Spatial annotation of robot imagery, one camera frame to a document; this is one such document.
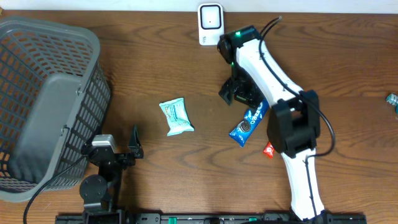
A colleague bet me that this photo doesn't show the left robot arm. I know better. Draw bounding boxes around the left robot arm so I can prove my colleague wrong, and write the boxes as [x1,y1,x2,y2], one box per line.
[79,125,144,224]

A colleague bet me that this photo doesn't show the blue Oreo packet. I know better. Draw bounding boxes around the blue Oreo packet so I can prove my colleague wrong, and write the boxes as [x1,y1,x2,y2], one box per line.
[229,100,269,147]

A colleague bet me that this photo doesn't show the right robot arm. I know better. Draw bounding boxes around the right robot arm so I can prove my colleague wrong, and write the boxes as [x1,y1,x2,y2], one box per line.
[217,26,325,222]

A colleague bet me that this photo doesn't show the blue liquid bottle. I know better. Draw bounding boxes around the blue liquid bottle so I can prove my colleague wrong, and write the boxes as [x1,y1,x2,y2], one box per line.
[386,93,398,114]

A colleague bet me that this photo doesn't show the grey plastic basket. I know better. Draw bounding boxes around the grey plastic basket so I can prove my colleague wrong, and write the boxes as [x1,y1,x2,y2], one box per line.
[1,16,111,202]

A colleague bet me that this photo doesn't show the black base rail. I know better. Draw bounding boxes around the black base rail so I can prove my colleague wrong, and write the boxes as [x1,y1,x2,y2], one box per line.
[55,212,367,224]

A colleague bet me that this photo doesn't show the mint green snack packet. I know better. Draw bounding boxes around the mint green snack packet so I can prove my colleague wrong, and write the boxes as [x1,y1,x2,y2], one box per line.
[159,98,194,136]

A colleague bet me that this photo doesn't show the red snack stick packet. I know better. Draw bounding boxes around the red snack stick packet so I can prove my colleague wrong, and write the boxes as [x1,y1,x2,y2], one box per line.
[263,141,275,159]

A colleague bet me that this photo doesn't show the white barcode scanner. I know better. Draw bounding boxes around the white barcode scanner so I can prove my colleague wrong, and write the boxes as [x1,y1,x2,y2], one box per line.
[197,3,224,46]

